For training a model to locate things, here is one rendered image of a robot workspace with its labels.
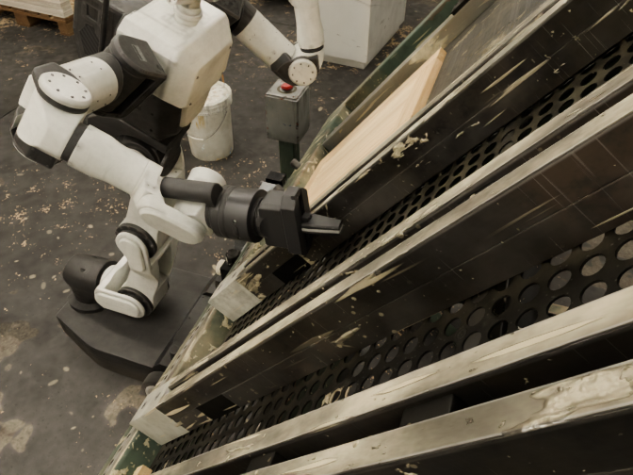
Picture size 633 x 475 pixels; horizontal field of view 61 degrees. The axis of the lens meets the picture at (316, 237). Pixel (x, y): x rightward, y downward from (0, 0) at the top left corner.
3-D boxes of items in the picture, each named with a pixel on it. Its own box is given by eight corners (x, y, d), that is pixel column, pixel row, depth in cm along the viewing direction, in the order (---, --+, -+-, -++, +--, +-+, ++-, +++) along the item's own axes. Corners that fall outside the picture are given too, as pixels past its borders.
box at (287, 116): (280, 123, 200) (277, 78, 187) (310, 129, 197) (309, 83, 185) (267, 140, 192) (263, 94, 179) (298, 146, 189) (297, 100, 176)
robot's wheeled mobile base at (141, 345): (46, 359, 211) (14, 304, 188) (123, 268, 246) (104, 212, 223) (192, 409, 195) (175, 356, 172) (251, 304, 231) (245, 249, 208)
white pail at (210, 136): (206, 129, 335) (195, 57, 303) (249, 140, 326) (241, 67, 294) (176, 155, 314) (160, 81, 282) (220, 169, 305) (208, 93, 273)
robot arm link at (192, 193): (237, 249, 91) (180, 239, 95) (258, 197, 96) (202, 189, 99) (212, 213, 81) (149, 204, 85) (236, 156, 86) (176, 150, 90)
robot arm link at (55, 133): (147, 166, 83) (20, 97, 76) (120, 213, 88) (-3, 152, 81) (160, 137, 92) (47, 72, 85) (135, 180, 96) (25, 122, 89)
